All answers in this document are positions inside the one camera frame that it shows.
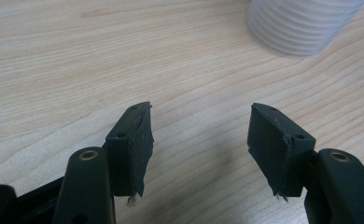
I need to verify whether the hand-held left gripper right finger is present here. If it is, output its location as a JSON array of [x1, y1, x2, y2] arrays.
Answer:
[[246, 102, 317, 200]]

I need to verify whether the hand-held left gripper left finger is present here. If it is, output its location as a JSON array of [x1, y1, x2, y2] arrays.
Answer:
[[105, 101, 155, 199]]

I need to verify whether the stack of white plastic cups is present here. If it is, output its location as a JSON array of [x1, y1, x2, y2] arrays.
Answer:
[[245, 0, 364, 58]]

